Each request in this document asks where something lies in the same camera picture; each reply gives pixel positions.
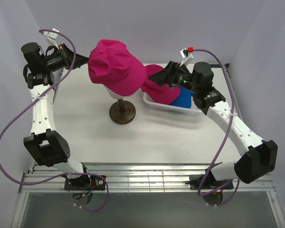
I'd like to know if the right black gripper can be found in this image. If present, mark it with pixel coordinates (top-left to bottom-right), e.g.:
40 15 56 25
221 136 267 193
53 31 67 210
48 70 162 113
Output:
148 61 200 94

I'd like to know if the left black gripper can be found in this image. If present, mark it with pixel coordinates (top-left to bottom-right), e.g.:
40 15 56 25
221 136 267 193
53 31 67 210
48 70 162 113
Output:
43 44 90 72

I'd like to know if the pink cap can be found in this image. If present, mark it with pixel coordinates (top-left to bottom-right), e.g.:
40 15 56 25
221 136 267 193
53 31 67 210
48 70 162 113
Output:
88 39 147 89
141 64 181 105

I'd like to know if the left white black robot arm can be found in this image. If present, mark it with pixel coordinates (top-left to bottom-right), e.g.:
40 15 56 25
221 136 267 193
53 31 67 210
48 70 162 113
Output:
21 42 91 190

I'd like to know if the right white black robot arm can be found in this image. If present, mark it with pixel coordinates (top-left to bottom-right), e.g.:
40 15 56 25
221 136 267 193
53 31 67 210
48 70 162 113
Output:
149 61 278 189

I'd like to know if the white plastic basket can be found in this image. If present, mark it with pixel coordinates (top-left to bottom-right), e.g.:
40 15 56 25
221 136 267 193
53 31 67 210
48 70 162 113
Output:
142 93 203 116

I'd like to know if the blue cap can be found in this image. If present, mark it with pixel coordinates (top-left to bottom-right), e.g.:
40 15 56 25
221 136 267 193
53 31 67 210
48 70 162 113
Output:
170 87 193 109

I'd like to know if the cream foam mannequin head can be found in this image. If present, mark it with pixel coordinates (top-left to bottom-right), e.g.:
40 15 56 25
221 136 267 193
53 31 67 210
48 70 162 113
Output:
103 85 140 99

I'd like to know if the brown round wooden stand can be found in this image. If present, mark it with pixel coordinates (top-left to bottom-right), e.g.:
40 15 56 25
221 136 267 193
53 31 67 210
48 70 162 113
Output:
109 99 136 125

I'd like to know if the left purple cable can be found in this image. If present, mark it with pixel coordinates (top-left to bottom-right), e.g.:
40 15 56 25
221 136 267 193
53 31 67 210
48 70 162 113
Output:
0 28 110 213

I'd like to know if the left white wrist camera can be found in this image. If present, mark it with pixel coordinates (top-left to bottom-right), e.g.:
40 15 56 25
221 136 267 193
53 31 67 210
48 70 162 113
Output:
42 28 60 49

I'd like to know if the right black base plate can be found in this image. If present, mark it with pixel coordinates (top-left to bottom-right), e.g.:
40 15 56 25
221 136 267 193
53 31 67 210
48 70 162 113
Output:
185 175 234 190

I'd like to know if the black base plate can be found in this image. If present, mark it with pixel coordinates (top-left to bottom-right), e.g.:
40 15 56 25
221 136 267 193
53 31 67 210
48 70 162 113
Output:
63 175 106 191
185 175 234 190

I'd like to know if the aluminium rail frame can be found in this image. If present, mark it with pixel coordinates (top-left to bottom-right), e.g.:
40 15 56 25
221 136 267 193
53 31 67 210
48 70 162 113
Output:
18 64 276 193

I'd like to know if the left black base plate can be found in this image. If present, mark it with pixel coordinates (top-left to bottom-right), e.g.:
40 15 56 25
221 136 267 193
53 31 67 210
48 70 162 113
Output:
63 175 106 191

